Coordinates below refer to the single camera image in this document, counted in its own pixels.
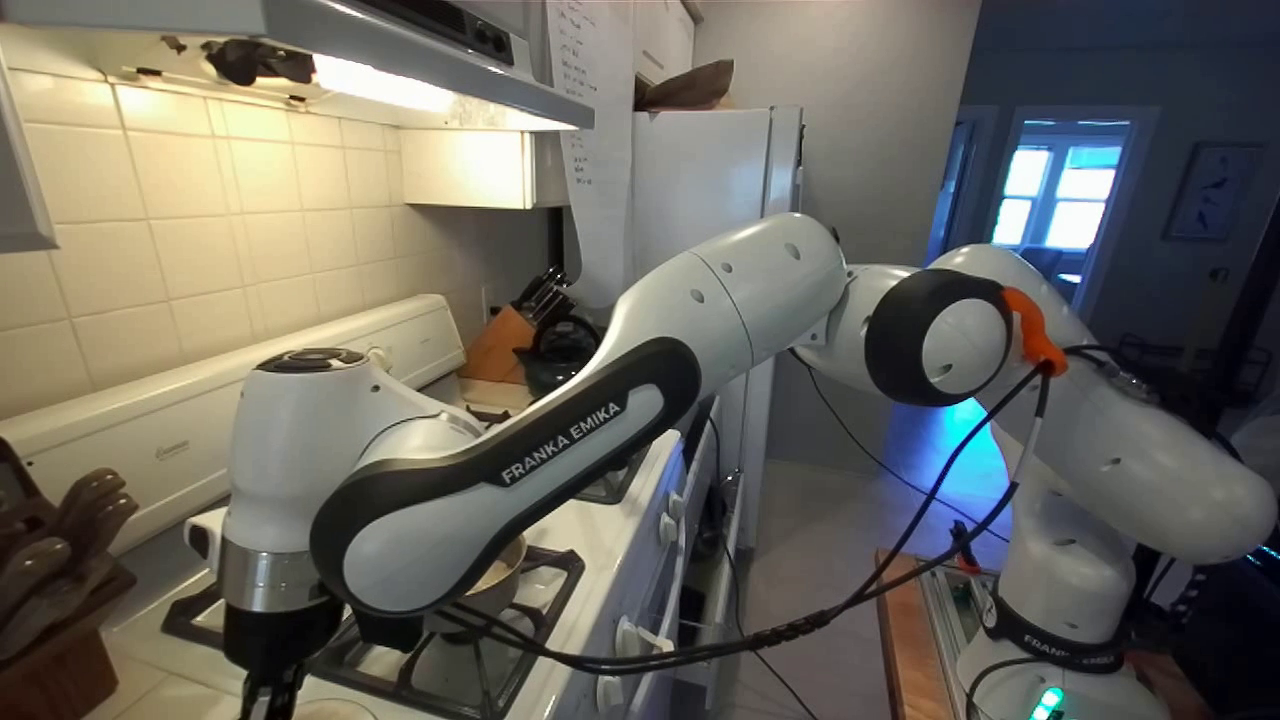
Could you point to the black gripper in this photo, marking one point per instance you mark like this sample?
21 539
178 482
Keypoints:
281 635

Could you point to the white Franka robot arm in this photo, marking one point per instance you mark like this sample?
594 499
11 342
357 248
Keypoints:
744 294

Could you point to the black burner grate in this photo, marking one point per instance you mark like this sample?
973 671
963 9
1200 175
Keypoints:
441 675
615 486

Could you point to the dark wooden knife block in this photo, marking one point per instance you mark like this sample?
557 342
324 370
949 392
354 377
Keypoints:
54 667

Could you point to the white gas stove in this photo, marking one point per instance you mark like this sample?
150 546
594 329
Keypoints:
133 443

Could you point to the white stove knob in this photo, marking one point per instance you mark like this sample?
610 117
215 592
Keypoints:
610 687
633 638

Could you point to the orange wooden knife block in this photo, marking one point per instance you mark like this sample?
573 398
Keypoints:
496 348

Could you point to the dark kettle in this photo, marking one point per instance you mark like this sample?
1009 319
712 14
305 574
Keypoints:
564 338

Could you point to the dark fitting under hood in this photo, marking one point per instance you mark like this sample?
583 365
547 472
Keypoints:
252 62

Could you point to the wooden table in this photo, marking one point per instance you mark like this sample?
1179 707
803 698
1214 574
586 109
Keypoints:
907 641

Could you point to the white board with handwriting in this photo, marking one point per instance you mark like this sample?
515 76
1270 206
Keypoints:
601 135

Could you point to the grey range hood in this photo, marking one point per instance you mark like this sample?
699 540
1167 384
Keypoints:
400 41

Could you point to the white refrigerator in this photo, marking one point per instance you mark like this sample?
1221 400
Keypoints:
695 175

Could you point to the metal robot mounting plate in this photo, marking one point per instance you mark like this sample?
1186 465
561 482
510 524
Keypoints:
952 606

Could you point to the red black clamp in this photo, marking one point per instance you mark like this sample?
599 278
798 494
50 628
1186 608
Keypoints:
963 546

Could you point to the brown basket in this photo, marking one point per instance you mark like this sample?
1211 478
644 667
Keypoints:
695 86

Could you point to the bright paned window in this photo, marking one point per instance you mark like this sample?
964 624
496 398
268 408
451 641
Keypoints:
1066 203

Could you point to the white wall cabinet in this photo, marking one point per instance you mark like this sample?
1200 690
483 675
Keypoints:
662 41

